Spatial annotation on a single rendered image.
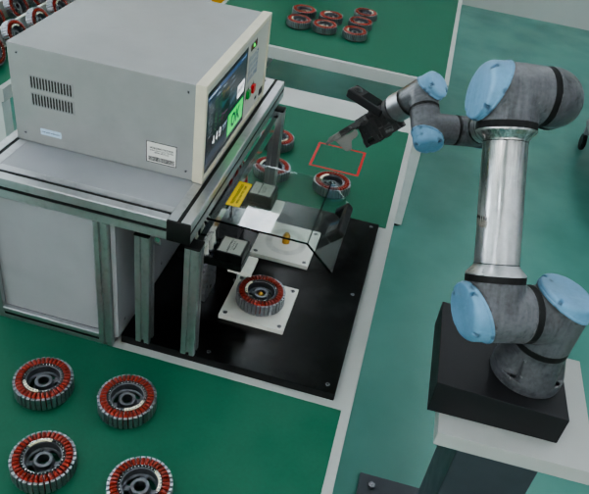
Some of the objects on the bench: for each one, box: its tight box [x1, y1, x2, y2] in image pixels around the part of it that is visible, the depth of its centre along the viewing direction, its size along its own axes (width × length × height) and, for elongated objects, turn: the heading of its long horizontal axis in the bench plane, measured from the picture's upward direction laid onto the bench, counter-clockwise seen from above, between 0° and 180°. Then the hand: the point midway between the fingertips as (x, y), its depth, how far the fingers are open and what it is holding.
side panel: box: [0, 189, 118, 346], centre depth 140 cm, size 28×3×32 cm, turn 67°
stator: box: [235, 274, 286, 317], centre depth 158 cm, size 11×11×4 cm
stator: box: [12, 357, 74, 411], centre depth 135 cm, size 11×11×4 cm
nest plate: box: [219, 274, 299, 335], centre depth 160 cm, size 15×15×1 cm
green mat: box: [0, 305, 341, 494], centre depth 123 cm, size 94×61×1 cm, turn 67°
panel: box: [110, 225, 180, 337], centre depth 164 cm, size 1×66×30 cm, turn 157°
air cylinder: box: [201, 264, 217, 302], centre depth 160 cm, size 5×8×6 cm
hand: (339, 134), depth 196 cm, fingers open, 14 cm apart
